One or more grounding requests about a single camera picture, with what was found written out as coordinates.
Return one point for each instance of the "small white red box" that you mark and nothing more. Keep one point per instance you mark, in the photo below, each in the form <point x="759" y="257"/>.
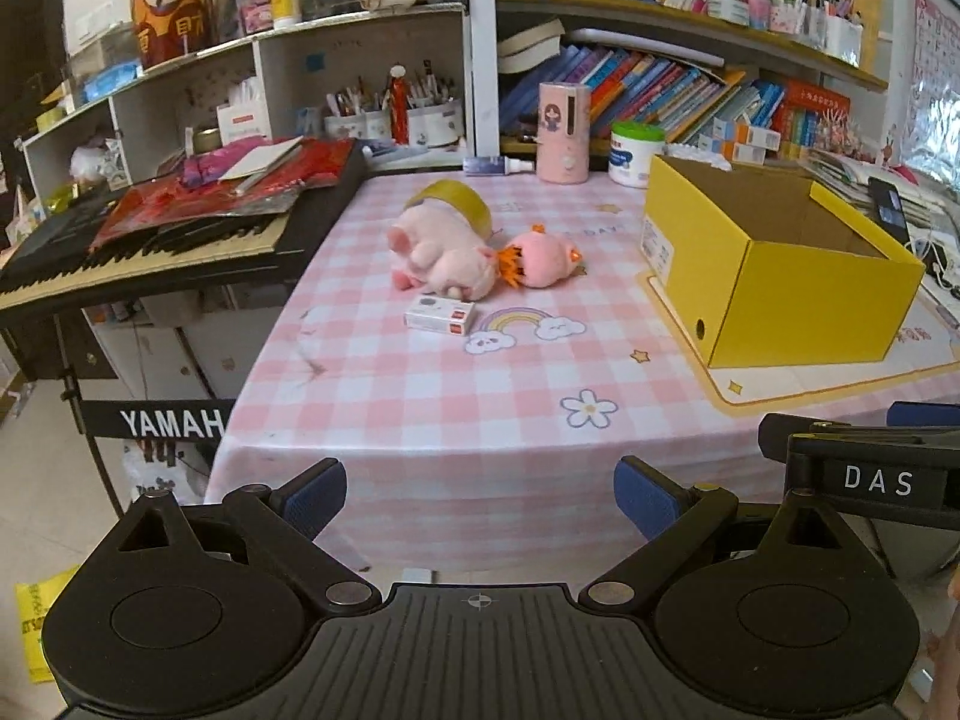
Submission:
<point x="441" y="315"/>

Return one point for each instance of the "wall poster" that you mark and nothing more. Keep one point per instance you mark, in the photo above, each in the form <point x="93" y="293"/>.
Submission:
<point x="934" y="82"/>

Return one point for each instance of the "wooden bookshelf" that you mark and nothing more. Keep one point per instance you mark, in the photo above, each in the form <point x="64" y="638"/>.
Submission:
<point x="660" y="11"/>

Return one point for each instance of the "row of orange white boxes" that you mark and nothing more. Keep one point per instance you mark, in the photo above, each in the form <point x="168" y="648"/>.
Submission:
<point x="739" y="142"/>

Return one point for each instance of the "person's right hand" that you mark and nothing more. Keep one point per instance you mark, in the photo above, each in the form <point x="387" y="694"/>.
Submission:
<point x="946" y="682"/>

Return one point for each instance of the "white brush holder cup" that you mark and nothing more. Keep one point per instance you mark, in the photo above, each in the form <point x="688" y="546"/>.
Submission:
<point x="435" y="124"/>
<point x="346" y="124"/>

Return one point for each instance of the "yellow-edged white box lid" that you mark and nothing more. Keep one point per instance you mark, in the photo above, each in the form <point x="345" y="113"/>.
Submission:
<point x="817" y="386"/>

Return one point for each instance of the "gold cartoon figure box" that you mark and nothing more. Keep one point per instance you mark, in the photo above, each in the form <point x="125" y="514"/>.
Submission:
<point x="171" y="15"/>

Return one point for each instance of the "red plastic bags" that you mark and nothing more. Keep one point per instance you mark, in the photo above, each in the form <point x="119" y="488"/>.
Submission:
<point x="202" y="202"/>

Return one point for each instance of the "pink checked tablecloth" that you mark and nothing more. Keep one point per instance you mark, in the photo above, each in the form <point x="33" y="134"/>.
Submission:
<point x="465" y="427"/>

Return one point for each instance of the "black keyboard stand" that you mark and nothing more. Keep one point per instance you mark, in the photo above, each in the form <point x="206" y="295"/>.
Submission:
<point x="161" y="420"/>

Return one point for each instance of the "black electronic keyboard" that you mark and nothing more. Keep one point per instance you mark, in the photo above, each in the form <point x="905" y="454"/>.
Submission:
<point x="172" y="262"/>

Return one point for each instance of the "white bag with red label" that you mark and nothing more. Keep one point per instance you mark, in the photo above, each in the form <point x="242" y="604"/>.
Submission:
<point x="241" y="120"/>

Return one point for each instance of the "group of pen holders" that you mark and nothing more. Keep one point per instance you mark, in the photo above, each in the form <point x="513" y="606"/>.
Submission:
<point x="810" y="11"/>

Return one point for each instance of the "white tissue pack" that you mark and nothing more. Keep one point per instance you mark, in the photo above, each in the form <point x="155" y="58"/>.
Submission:
<point x="697" y="155"/>

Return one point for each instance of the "stacked white books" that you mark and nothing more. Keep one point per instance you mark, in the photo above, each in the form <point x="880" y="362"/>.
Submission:
<point x="531" y="45"/>

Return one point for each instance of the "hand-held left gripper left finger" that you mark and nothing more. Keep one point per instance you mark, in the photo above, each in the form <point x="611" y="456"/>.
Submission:
<point x="315" y="499"/>

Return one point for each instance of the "yellow plastic bag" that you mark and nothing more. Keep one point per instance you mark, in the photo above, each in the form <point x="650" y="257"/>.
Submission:
<point x="37" y="622"/>

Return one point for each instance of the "white plastic bag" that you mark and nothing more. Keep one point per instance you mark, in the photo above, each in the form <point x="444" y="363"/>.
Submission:
<point x="161" y="476"/>

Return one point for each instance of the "white shelf unit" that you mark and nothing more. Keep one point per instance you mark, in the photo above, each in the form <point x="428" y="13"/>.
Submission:
<point x="285" y="60"/>

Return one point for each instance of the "red boxed book set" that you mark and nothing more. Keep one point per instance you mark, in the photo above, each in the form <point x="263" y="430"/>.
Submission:
<point x="814" y="120"/>

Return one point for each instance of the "white canister with green lid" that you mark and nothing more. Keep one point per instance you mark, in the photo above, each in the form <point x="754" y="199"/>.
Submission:
<point x="636" y="157"/>

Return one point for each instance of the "red tassel ornament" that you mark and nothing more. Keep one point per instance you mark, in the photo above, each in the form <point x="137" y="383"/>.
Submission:
<point x="399" y="109"/>

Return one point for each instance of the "row of colourful leaning books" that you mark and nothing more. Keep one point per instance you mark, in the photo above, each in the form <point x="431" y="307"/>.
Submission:
<point x="652" y="94"/>

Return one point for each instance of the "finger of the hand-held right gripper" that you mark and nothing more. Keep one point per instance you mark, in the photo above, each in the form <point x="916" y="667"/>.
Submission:
<point x="885" y="444"/>
<point x="926" y="415"/>

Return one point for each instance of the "black smartphone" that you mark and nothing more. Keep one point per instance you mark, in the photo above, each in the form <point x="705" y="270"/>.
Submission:
<point x="890" y="202"/>

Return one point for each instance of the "stack of papers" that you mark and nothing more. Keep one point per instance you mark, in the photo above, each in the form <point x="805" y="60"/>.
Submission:
<point x="840" y="172"/>

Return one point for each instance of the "pink plush with orange hair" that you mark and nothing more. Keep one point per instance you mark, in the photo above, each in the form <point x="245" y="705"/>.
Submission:
<point x="544" y="259"/>

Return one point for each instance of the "white cabinet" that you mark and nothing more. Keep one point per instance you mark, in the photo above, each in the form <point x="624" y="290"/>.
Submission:
<point x="180" y="360"/>

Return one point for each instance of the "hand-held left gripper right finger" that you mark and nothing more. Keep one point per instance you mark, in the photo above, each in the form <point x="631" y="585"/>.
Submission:
<point x="645" y="499"/>

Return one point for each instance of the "yellow cardboard box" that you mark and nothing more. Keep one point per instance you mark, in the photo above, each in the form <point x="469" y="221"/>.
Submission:
<point x="810" y="307"/>

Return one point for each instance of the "pale pink pig plush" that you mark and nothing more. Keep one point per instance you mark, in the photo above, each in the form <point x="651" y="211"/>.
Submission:
<point x="442" y="255"/>

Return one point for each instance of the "pink cylindrical humidifier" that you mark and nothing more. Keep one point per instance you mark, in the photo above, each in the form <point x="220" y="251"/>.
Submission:
<point x="564" y="139"/>

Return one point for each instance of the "yellow tape roll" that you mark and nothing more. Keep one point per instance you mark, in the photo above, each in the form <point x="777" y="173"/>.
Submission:
<point x="465" y="201"/>

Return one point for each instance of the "white flat booklet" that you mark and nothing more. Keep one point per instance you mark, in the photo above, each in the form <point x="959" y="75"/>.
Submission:
<point x="259" y="159"/>

